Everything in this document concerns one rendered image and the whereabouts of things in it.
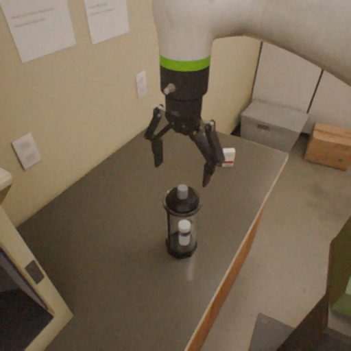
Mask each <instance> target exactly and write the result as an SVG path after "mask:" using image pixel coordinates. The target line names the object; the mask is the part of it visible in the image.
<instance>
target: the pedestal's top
mask: <svg viewBox="0 0 351 351"><path fill-rule="evenodd" d="M334 239H335V237H334V238H333V239H332V241H331V242H330V247H329V257H328V273H327V283H326V291H325V300H324V316H323V325H322V332H323V333H325V334H327V335H330V336H332V337H334V338H337V339H339V340H341V341H344V342H346V343H348V344H349V345H351V317H350V316H348V315H345V314H343V313H340V312H337V311H334V310H332V309H331V308H330V294H331V282H332V261H333V249H334Z"/></svg>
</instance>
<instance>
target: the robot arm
mask: <svg viewBox="0 0 351 351"><path fill-rule="evenodd" d="M152 14H153V18H154V21H155V23H156V29H157V34H158V44H159V57H160V90H161V92H162V93H163V95H164V96H165V108H164V106H163V104H159V106H157V107H155V108H154V110H153V118H152V120H151V122H150V124H149V125H148V126H147V130H146V132H145V134H144V139H145V140H150V142H151V144H152V153H153V154H154V167H155V168H158V166H160V165H161V164H162V163H163V141H162V139H160V138H162V136H163V135H164V134H165V133H167V132H168V131H169V130H170V129H172V130H173V131H174V132H176V133H181V134H183V135H185V136H189V138H190V139H191V140H192V141H193V142H194V143H195V144H196V146H198V149H199V150H200V152H201V153H202V155H203V157H204V159H205V161H207V162H205V163H204V172H203V180H202V187H203V188H205V187H207V185H208V183H209V182H210V179H211V175H212V174H214V172H215V165H217V166H219V167H220V166H221V165H222V163H223V162H224V161H225V156H224V154H223V150H222V148H221V144H220V142H219V138H218V135H217V133H216V131H215V120H213V119H212V120H210V121H204V120H202V116H201V113H202V102H203V96H204V95H205V94H206V93H207V91H208V85H209V77H210V61H211V53H212V47H213V42H214V41H215V39H217V38H224V37H231V36H247V37H248V38H253V39H256V40H260V41H263V42H265V43H269V44H272V45H275V46H277V47H278V48H281V49H284V50H286V51H288V52H290V53H294V54H295V55H297V56H299V57H301V58H302V59H305V60H307V61H309V62H310V63H312V64H314V65H317V66H318V67H320V68H321V69H323V70H324V71H326V72H327V73H330V74H331V75H334V76H335V77H336V78H338V80H341V81H342V82H344V83H345V84H347V85H348V86H350V87H351V0H152ZM163 115H165V118H166V120H167V121H168V122H169V123H168V124H166V126H165V127H164V128H163V129H162V130H161V131H160V132H158V133H157V134H156V135H155V134H154V132H155V130H156V128H157V125H158V124H159V123H160V120H161V119H162V116H163ZM200 126H201V127H202V128H203V131H202V129H201V127H200ZM194 131H196V133H195V134H194ZM203 132H205V136H206V138H207V140H206V139H205V138H204V135H203ZM159 139H160V140H159Z"/></svg>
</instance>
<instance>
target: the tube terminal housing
mask: <svg viewBox="0 0 351 351"><path fill-rule="evenodd" d="M0 246H1V248H2V249H3V251H4V252H5V253H6V254H7V255H8V257H9V258H10V260H11V261H12V262H13V264H15V265H16V267H17V268H18V269H19V271H20V272H21V273H22V275H23V276H24V277H25V279H27V280H28V283H30V285H31V286H32V287H33V289H34V290H35V291H36V293H37V294H38V295H39V296H40V297H41V298H42V300H43V301H44V302H45V304H46V305H47V307H48V309H47V311H48V312H49V313H51V314H52V315H53V316H54V319H53V320H52V322H51V323H50V324H49V325H48V326H46V327H45V329H44V330H43V331H42V332H41V333H40V334H39V336H38V337H37V338H36V339H35V340H34V341H33V342H31V344H30V345H29V347H28V348H27V349H26V350H25V351H43V350H45V349H46V348H47V346H48V345H49V344H50V343H51V341H52V340H53V339H54V338H55V336H56V335H57V334H58V333H59V332H60V331H61V330H62V329H63V328H64V326H65V325H66V324H67V323H68V322H69V320H70V319H71V318H72V317H73V314H72V312H71V311H70V309H69V308H68V306H67V305H66V303H65V301H64V300H63V299H62V298H61V296H60V294H59V293H58V292H57V289H56V288H55V287H54V285H52V283H51V281H50V280H49V278H48V276H47V275H46V273H45V272H44V270H43V269H42V268H41V266H40V265H39V263H38V261H37V260H36V259H35V258H34V255H33V254H32V252H31V251H30V250H29V249H28V247H27V246H26V244H25V242H24V240H23V239H22V238H21V236H20V234H19V232H18V231H16V229H15V227H14V226H13V225H12V223H11V221H10V219H9V218H8V216H7V215H6V213H5V212H4V209H2V207H1V206H0ZM33 260H35V262H36V264H37V265H38V266H39V269H40V270H41V271H42V272H43V273H44V275H45V277H44V278H43V280H42V281H41V282H39V283H38V284H37V285H36V283H35V282H34V281H33V279H32V278H31V276H30V275H29V274H28V273H27V272H26V271H25V269H24V266H26V265H27V264H29V263H30V262H31V261H33Z"/></svg>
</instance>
